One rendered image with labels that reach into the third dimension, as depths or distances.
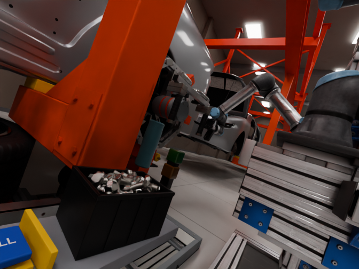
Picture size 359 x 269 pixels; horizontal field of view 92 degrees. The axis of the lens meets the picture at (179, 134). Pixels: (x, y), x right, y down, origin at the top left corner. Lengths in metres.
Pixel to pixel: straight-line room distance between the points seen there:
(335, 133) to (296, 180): 0.16
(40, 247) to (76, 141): 0.26
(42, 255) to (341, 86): 0.77
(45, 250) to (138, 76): 0.43
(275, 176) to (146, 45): 0.55
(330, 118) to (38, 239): 0.71
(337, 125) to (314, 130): 0.06
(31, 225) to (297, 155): 0.64
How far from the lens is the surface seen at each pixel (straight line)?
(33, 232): 0.39
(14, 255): 0.36
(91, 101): 0.51
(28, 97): 0.96
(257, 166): 0.61
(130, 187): 0.41
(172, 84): 0.89
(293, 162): 0.61
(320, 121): 0.65
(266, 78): 1.31
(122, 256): 0.42
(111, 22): 0.62
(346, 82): 0.69
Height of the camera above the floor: 0.70
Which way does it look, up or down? 1 degrees up
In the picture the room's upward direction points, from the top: 20 degrees clockwise
